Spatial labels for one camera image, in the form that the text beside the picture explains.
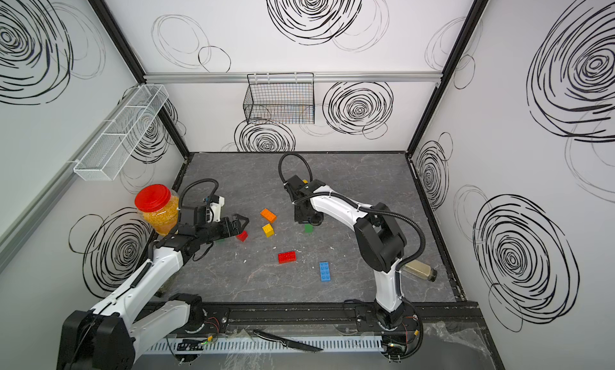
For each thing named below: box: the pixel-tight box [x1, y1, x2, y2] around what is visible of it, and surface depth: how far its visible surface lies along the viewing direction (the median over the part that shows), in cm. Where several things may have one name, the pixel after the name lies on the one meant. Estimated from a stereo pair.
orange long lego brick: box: [259, 208, 278, 224], surface depth 98 cm
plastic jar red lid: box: [134, 184, 180, 237], surface depth 84 cm
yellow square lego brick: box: [261, 222, 275, 238], surface depth 93 cm
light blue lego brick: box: [318, 261, 332, 282], surface depth 84 cm
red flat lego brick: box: [277, 250, 298, 265], surface depth 87 cm
